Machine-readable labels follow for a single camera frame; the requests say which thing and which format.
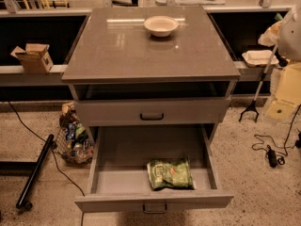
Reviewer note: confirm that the white takeout food container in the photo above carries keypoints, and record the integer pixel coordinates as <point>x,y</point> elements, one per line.
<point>259,58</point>

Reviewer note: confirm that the wire basket of snacks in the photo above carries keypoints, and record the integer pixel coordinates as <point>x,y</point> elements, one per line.
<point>72,142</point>

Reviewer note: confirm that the open cardboard box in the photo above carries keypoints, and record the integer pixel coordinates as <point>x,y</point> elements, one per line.
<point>35,58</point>

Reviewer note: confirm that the closed grey upper drawer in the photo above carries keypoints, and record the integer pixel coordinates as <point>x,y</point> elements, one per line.
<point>146,112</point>

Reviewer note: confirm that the black pole on wheels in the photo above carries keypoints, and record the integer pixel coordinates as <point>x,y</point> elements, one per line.
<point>23,201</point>

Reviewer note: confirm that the white paper bowl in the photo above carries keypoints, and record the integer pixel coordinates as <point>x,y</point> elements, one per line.
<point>161,26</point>

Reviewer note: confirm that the green jalapeno chip bag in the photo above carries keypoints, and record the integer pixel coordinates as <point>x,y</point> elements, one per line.
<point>170,174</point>

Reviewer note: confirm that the grey drawer cabinet with countertop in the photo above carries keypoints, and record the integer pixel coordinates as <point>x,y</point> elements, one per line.
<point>117,58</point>

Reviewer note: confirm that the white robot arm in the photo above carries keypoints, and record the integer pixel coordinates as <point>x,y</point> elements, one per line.
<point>286,92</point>

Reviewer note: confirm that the reacher grabber tool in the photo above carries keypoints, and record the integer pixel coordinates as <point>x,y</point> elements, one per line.
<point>252,106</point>

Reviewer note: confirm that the open grey middle drawer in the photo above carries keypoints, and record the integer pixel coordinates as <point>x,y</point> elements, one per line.
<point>119,181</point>

